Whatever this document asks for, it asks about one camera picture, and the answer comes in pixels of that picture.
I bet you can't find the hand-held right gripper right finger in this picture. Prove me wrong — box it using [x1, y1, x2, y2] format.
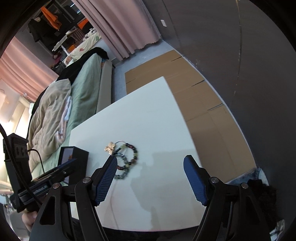
[183, 155, 271, 241]

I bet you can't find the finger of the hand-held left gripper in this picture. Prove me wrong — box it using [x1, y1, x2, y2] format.
[32, 158, 78, 181]
[52, 169, 74, 184]

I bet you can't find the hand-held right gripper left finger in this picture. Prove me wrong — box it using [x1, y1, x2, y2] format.
[29, 155, 118, 241]

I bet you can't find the green bead bracelet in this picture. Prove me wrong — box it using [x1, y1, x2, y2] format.
[114, 162, 130, 179]

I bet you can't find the black jewelry box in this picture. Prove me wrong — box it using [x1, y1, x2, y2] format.
[58, 146, 89, 186]

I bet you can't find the dark multicolour bead bracelet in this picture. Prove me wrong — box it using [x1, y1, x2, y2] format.
[119, 144, 139, 168]

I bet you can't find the person's left hand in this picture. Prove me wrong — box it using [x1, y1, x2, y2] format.
[22, 211, 38, 232]

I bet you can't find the beige duvet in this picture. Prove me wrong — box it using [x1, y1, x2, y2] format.
[27, 80, 72, 169]

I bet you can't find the pink and white cloth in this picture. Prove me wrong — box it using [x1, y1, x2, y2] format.
[56, 96, 73, 142]

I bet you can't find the white hanging cloth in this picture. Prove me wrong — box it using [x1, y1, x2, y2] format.
[0, 89, 26, 123]

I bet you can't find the flattened brown cardboard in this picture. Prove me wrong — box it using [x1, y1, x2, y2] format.
[125, 50, 257, 183]

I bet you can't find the dark fuzzy cloth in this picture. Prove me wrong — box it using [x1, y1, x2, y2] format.
[248, 178, 278, 230]

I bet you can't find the bed with green sheet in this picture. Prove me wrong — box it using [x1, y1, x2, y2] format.
[28, 47, 114, 179]

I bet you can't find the white low table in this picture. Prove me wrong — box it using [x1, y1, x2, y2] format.
[69, 76, 210, 232]

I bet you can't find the pink curtain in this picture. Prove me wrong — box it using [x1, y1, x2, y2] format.
[0, 37, 59, 102]
[76, 0, 162, 60]

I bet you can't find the black cloth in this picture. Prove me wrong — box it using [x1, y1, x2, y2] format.
[32, 47, 109, 114]

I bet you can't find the white side table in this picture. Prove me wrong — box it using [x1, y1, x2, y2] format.
[52, 29, 79, 55]

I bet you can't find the patterned cream bedding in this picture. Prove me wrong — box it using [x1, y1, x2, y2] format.
[63, 27, 102, 66]

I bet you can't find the wooden chair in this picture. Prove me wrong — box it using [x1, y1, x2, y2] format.
[69, 29, 84, 42]

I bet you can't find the black hanging garment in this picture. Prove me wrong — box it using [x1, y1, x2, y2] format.
[28, 17, 58, 42]

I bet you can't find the orange hanging garment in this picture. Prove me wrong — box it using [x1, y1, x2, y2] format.
[41, 7, 61, 29]

